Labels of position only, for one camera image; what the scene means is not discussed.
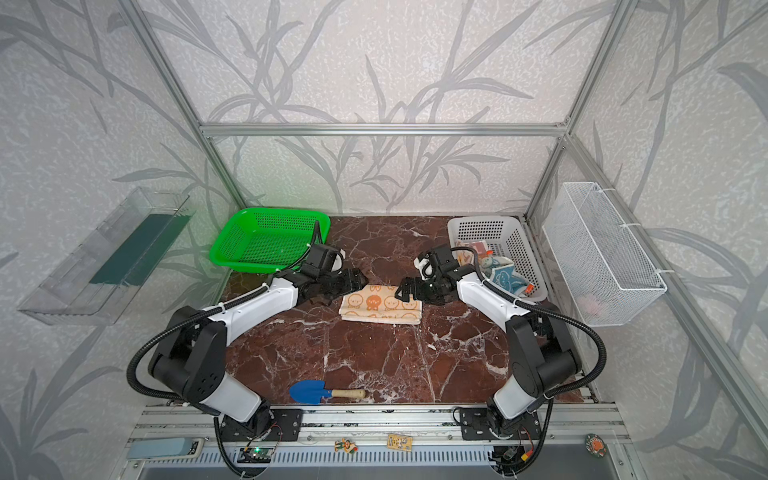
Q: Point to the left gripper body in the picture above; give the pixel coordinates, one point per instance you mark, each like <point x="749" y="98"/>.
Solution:
<point x="341" y="282"/>

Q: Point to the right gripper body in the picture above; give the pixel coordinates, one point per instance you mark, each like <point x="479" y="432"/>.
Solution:
<point x="420" y="289"/>

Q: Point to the orange patterned towel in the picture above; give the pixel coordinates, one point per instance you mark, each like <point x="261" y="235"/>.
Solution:
<point x="378" y="304"/>
<point x="484" y="253"/>

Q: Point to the blue patterned towel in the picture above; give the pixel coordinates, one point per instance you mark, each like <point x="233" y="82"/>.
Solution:
<point x="502" y="272"/>

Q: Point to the green plastic basket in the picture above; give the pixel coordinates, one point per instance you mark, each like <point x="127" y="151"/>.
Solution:
<point x="260" y="240"/>

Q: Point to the white plastic basket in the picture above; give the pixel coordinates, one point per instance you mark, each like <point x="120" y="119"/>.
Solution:
<point x="505" y="236"/>

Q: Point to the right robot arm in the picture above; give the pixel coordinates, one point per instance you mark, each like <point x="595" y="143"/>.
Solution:
<point x="542" y="354"/>

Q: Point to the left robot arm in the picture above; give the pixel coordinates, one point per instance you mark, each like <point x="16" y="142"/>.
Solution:
<point x="186" y="362"/>

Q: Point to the small orange green trinket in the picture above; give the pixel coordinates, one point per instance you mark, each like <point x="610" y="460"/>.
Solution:
<point x="347" y="446"/>

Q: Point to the small yellow circuit board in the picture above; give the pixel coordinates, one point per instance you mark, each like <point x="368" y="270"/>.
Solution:
<point x="400" y="442"/>

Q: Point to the green led circuit board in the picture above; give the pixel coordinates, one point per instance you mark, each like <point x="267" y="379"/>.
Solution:
<point x="255" y="455"/>

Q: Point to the round orange gadget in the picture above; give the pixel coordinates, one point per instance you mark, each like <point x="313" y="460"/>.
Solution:
<point x="595" y="445"/>

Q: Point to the grey flat device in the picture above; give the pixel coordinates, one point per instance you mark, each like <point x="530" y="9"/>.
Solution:
<point x="165" y="448"/>

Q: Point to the blue trowel wooden handle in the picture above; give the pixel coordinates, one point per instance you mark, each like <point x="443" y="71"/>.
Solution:
<point x="313" y="392"/>

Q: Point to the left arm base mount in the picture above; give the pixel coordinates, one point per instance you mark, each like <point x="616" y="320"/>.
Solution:
<point x="275" y="425"/>

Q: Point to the pink object in wire basket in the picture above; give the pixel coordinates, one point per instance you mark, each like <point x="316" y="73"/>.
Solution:
<point x="591" y="306"/>

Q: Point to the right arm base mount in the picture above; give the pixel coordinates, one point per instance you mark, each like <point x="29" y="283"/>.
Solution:
<point x="484" y="423"/>

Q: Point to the white wire wall basket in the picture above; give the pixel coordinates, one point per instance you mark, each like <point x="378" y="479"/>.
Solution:
<point x="598" y="253"/>

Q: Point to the right controller board with wires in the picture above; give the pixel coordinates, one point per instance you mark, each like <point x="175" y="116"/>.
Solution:
<point x="510" y="457"/>

